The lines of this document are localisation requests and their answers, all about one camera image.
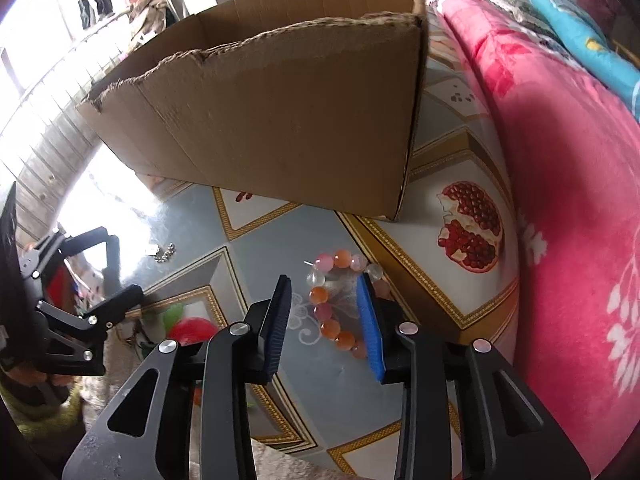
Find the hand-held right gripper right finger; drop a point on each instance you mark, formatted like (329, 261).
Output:
(372, 330)

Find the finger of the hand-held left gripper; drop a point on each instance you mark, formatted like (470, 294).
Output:
(75, 242)
(110, 305)

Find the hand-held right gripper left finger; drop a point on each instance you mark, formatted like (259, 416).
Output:
(275, 330)

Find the brown cardboard box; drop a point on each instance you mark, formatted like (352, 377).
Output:
(280, 110)

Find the fruit print tablecloth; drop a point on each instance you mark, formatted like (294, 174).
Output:
(280, 240)

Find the metal window railing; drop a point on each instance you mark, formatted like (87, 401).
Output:
(45, 125)

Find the pink floral blanket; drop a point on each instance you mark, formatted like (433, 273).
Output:
(575, 210)

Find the pile of clothes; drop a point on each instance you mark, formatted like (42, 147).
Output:
(155, 7)

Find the grey patterned cloth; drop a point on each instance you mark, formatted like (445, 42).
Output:
(505, 7)

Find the blue printed pillow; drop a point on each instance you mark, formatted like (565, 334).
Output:
(590, 45)

